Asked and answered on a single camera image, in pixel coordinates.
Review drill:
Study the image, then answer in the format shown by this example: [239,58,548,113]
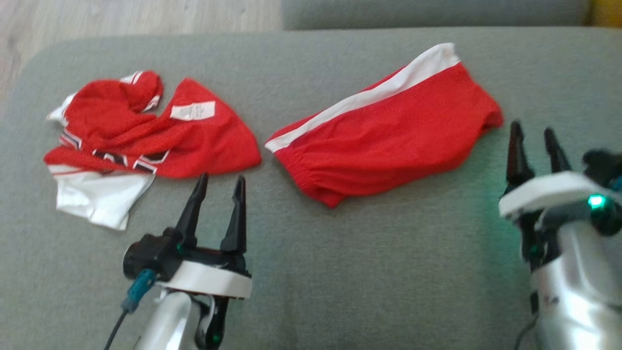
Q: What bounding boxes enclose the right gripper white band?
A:
[499,121,618,219]

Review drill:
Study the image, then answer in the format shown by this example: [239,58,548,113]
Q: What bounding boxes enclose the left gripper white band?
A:
[160,173,253,299]

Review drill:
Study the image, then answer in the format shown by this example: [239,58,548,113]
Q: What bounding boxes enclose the red jersey with white sleeves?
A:
[44,70,262,231]

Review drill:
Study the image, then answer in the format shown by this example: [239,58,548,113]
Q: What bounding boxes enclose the red shorts with white stripe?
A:
[265,43,504,209]

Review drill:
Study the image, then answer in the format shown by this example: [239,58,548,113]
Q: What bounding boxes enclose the grey sofa seat cushion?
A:
[0,27,622,350]

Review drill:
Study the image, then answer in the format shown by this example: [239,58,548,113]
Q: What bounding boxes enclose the yellow object behind sofa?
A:
[590,0,622,28]

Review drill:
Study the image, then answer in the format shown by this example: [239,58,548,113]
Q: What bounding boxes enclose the grey sofa back cushion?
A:
[282,0,591,31]

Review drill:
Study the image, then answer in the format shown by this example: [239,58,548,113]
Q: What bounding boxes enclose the left cable with blue plug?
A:
[104,269,157,350]

